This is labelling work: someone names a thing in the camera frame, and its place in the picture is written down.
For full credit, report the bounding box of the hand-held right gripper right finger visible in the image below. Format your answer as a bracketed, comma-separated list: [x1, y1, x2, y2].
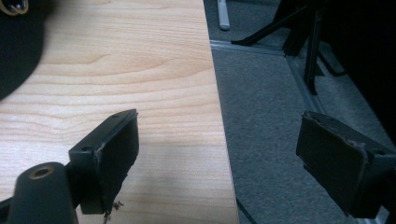
[295, 110, 396, 219]

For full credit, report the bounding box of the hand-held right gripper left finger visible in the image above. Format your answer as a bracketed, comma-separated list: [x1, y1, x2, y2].
[65, 108, 140, 217]

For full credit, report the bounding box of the black tripod stand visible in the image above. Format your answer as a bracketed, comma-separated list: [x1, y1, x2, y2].
[231, 0, 347, 96]

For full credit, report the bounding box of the white pole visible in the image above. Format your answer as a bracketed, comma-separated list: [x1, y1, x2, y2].
[216, 0, 232, 32]

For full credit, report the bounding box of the black cable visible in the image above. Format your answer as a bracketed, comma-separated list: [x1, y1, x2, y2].
[235, 197, 259, 224]

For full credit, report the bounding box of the gold metal ring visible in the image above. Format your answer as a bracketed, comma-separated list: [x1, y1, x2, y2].
[0, 0, 30, 17]

